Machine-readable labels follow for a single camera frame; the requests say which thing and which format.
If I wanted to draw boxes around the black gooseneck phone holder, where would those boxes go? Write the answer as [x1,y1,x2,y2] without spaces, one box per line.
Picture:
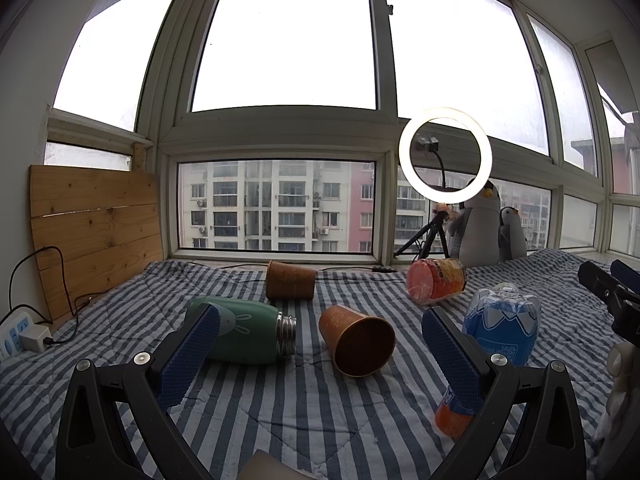
[414,135,451,192]

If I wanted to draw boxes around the green thermos bottle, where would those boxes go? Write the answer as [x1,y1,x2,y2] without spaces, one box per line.
[185,296,297,365]

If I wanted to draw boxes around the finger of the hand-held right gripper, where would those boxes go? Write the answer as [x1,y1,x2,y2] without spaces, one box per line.
[577,259,640,311]

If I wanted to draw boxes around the small penguin plush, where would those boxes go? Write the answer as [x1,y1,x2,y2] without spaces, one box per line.
[497,206,528,262]

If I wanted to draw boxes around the brown cup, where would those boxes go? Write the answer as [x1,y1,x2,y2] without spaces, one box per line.
[265,260,318,302]
[318,304,397,377]

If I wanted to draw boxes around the black tripod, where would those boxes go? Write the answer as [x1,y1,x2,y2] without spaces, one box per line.
[394,204,451,263]

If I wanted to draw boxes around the blue striped blanket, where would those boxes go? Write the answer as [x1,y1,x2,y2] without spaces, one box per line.
[0,247,640,480]

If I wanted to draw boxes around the blue label drink bottle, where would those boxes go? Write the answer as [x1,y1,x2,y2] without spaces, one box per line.
[432,282,543,438]

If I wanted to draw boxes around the wooden board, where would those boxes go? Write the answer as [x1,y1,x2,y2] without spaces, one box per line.
[28,164,166,323]

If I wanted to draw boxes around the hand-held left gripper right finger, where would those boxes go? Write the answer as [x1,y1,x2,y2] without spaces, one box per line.
[421,306,587,480]

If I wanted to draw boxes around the white power strip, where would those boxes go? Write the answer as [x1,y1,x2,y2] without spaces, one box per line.
[0,310,33,361]

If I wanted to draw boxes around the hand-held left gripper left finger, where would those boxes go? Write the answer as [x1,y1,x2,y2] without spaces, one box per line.
[56,304,221,480]

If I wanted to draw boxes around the white charger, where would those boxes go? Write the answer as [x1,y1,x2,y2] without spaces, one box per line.
[19,325,55,352]

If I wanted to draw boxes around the white ring light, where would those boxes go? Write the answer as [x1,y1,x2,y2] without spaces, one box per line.
[398,106,493,206]

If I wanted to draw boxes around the orange drink bottle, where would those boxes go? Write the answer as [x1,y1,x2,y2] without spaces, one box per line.
[406,257,468,306]

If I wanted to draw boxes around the black windowsill cable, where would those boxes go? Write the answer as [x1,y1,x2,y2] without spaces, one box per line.
[320,264,401,274]

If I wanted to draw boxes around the large penguin plush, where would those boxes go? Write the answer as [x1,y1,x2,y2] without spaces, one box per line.
[446,178,502,267]

